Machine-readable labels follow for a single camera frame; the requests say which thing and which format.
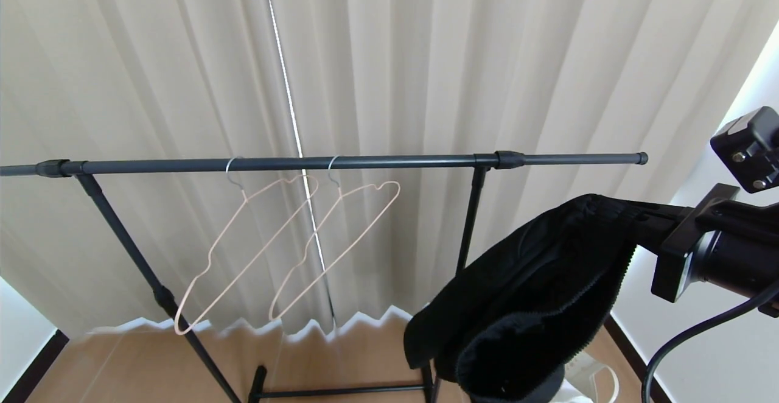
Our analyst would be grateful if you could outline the black shorts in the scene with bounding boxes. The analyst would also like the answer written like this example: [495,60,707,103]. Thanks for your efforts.
[403,193,640,403]

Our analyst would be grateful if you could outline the white laundry basket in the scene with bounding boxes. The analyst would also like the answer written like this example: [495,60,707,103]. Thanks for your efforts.
[548,352,621,403]

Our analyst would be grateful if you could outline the black clothes rack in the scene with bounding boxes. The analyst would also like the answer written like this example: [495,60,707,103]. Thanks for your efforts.
[0,150,649,403]

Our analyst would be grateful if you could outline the beige curtain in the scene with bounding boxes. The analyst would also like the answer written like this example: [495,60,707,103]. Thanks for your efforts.
[0,0,779,338]

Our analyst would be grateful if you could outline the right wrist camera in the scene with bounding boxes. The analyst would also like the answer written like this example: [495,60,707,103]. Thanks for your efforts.
[710,106,779,195]

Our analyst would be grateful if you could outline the black cable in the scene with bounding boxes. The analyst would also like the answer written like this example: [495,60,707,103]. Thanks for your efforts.
[642,278,779,403]

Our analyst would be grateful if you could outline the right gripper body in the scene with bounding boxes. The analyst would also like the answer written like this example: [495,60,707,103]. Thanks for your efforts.
[650,183,779,320]

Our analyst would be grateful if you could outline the pink clothes hanger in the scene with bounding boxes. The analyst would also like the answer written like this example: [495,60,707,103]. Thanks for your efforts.
[173,156,320,337]
[268,155,402,323]

